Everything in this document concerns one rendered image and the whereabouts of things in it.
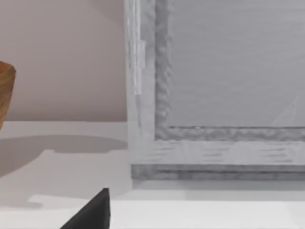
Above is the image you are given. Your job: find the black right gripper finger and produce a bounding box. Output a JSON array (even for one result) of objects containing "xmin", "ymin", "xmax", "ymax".
[{"xmin": 59, "ymin": 187, "xmax": 112, "ymax": 229}]

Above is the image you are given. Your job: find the brown wooden basket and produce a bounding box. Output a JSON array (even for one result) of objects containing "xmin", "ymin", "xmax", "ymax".
[{"xmin": 0, "ymin": 61, "xmax": 17, "ymax": 131}]

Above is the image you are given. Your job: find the grey framed cabinet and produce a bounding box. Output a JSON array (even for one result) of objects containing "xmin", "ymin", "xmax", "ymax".
[{"xmin": 123, "ymin": 0, "xmax": 305, "ymax": 181}]

